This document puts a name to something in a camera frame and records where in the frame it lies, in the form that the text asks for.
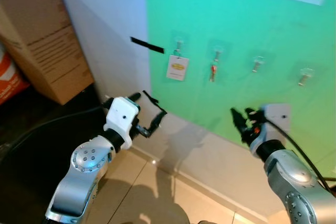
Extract keys with red fob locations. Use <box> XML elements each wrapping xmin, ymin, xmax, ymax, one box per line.
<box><xmin>209</xmin><ymin>59</ymin><xmax>218</xmax><ymax>83</ymax></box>

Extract clear hook holding red keys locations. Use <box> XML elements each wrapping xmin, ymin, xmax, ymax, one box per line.
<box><xmin>210</xmin><ymin>39</ymin><xmax>227</xmax><ymax>63</ymax></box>

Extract clear hook holding white tag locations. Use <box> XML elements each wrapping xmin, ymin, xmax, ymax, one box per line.
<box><xmin>171</xmin><ymin>29</ymin><xmax>187</xmax><ymax>57</ymax></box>

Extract short thin black tape strip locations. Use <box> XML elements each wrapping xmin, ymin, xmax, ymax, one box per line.
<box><xmin>142</xmin><ymin>90</ymin><xmax>160</xmax><ymax>106</ymax></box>

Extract white tag with yellow logo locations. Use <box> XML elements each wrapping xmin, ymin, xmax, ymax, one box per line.
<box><xmin>166</xmin><ymin>54</ymin><xmax>189</xmax><ymax>82</ymax></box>

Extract long slanted black tape strip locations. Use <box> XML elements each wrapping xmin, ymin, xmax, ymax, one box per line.
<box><xmin>130</xmin><ymin>36</ymin><xmax>165</xmax><ymax>56</ymax></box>

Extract large brown cardboard box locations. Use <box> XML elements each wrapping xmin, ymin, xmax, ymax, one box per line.
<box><xmin>0</xmin><ymin>0</ymin><xmax>96</xmax><ymax>105</ymax></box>

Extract orange bag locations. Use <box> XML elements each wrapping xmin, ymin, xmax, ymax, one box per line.
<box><xmin>0</xmin><ymin>42</ymin><xmax>31</xmax><ymax>121</ymax></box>

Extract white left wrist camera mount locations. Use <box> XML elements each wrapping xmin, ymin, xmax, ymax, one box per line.
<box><xmin>103</xmin><ymin>97</ymin><xmax>140</xmax><ymax>149</ymax></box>

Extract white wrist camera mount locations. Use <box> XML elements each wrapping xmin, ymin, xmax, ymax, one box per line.
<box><xmin>250</xmin><ymin>103</ymin><xmax>292</xmax><ymax>149</ymax></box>
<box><xmin>103</xmin><ymin>97</ymin><xmax>140</xmax><ymax>149</ymax></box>

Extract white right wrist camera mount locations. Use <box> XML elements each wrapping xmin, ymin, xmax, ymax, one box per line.
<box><xmin>250</xmin><ymin>103</ymin><xmax>292</xmax><ymax>149</ymax></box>

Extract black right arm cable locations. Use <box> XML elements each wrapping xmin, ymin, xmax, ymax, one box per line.
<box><xmin>262</xmin><ymin>119</ymin><xmax>336</xmax><ymax>196</ymax></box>

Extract clear adhesive wall hook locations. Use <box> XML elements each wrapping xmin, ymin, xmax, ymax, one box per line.
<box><xmin>298</xmin><ymin>66</ymin><xmax>316</xmax><ymax>88</ymax></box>
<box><xmin>250</xmin><ymin>54</ymin><xmax>268</xmax><ymax>74</ymax></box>

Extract black floor cable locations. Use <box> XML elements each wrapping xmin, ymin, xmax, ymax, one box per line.
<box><xmin>0</xmin><ymin>105</ymin><xmax>107</xmax><ymax>152</ymax></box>

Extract green wall board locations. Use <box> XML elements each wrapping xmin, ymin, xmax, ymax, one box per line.
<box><xmin>144</xmin><ymin>0</ymin><xmax>336</xmax><ymax>178</ymax></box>

